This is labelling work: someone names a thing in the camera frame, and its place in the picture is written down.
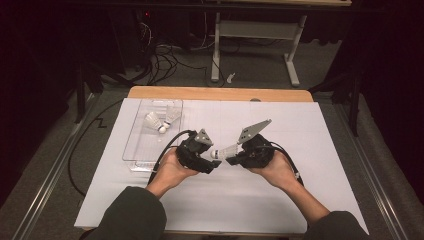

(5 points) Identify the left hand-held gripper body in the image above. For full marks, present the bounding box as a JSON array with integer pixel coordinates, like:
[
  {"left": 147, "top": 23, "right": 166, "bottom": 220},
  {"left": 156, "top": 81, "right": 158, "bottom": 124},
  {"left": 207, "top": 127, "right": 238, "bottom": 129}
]
[{"left": 175, "top": 128, "right": 216, "bottom": 174}]

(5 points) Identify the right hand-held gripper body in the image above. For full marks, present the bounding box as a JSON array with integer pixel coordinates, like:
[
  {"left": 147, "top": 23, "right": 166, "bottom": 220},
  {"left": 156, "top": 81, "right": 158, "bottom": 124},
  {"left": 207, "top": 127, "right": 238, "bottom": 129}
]
[{"left": 233, "top": 118, "right": 277, "bottom": 169}]

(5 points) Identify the white plastic shuttlecock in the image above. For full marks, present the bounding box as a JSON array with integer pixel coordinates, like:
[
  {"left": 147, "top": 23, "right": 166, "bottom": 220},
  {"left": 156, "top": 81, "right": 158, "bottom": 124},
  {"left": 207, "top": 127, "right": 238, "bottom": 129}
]
[
  {"left": 162, "top": 105, "right": 183, "bottom": 129},
  {"left": 209, "top": 143, "right": 240, "bottom": 160},
  {"left": 143, "top": 111, "right": 168, "bottom": 135}
]

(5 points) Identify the clear plastic tray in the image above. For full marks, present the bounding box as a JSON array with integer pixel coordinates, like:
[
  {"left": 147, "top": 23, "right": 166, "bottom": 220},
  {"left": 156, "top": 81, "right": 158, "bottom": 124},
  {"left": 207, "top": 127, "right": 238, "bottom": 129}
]
[{"left": 122, "top": 98, "right": 184, "bottom": 173}]

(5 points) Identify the person's left hand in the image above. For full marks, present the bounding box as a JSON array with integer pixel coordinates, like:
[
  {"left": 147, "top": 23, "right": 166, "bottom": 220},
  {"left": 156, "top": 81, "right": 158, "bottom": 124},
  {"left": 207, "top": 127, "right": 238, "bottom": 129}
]
[{"left": 146, "top": 146, "right": 201, "bottom": 198}]

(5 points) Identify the person's right hand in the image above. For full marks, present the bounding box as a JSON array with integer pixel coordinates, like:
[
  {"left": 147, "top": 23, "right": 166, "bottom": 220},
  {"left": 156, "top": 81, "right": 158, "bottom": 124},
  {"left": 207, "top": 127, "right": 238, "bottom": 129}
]
[{"left": 248, "top": 148, "right": 301, "bottom": 193}]

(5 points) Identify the black metal stand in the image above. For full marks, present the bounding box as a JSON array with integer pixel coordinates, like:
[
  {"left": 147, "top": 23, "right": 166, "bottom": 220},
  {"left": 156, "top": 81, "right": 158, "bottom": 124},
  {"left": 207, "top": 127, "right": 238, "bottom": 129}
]
[
  {"left": 74, "top": 63, "right": 104, "bottom": 124},
  {"left": 308, "top": 71, "right": 363, "bottom": 138}
]

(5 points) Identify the black computer tower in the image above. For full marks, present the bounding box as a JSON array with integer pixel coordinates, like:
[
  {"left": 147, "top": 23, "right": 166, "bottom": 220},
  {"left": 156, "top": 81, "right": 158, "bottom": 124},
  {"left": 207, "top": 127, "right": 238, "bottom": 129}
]
[{"left": 133, "top": 9, "right": 192, "bottom": 51}]

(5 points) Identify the dark curtain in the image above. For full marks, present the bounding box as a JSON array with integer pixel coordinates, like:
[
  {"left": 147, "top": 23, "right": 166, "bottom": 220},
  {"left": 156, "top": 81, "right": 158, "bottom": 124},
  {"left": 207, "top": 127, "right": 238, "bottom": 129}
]
[
  {"left": 0, "top": 0, "right": 78, "bottom": 208},
  {"left": 339, "top": 0, "right": 424, "bottom": 208}
]

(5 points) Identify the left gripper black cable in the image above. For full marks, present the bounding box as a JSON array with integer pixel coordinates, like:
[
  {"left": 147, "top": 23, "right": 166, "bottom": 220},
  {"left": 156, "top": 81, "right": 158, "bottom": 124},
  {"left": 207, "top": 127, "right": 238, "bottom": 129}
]
[{"left": 147, "top": 129, "right": 198, "bottom": 185}]

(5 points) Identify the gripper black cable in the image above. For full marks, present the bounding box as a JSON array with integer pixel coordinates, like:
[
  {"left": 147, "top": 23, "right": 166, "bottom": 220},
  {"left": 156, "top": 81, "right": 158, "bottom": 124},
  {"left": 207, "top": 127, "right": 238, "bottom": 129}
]
[
  {"left": 147, "top": 129, "right": 198, "bottom": 185},
  {"left": 269, "top": 141, "right": 305, "bottom": 187}
]

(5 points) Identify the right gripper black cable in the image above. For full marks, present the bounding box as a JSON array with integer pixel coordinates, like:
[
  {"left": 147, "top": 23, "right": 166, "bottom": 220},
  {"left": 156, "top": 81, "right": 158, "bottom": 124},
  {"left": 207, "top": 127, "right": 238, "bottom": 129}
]
[{"left": 269, "top": 141, "right": 305, "bottom": 187}]

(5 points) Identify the tangle of floor cables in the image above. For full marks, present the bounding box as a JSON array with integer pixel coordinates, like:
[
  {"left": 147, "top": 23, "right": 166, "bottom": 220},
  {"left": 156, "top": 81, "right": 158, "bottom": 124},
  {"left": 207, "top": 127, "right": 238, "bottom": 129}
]
[{"left": 134, "top": 20, "right": 221, "bottom": 88}]

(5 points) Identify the black floor cable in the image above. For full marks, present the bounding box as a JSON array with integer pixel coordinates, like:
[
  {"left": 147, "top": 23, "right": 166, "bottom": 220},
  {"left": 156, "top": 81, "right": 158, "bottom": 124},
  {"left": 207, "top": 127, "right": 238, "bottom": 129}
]
[{"left": 67, "top": 99, "right": 125, "bottom": 197}]

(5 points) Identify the white frame desk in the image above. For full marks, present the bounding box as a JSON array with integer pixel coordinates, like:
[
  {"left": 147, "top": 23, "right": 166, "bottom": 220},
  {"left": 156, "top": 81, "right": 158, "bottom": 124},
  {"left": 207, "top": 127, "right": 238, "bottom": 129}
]
[{"left": 203, "top": 0, "right": 353, "bottom": 88}]

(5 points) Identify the aluminium floor rail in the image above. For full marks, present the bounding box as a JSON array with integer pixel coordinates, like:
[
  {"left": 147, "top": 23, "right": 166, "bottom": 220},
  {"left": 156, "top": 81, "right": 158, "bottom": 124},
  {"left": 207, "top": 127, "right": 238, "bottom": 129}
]
[
  {"left": 336, "top": 103, "right": 401, "bottom": 240},
  {"left": 13, "top": 93, "right": 101, "bottom": 240}
]

